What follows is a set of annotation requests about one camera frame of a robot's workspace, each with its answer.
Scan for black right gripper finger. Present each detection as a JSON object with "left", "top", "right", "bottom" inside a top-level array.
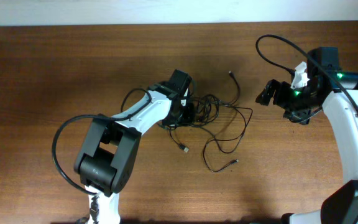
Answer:
[
  {"left": 262, "top": 79, "right": 280, "bottom": 95},
  {"left": 255, "top": 90, "right": 274, "bottom": 106}
]

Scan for black usb cables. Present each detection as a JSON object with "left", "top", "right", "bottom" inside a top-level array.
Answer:
[{"left": 157, "top": 70, "right": 254, "bottom": 174}]

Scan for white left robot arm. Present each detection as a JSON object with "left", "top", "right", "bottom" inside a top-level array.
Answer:
[{"left": 74, "top": 70, "right": 193, "bottom": 223}]

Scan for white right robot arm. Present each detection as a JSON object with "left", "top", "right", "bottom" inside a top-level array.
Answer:
[{"left": 255, "top": 47, "right": 358, "bottom": 223}]

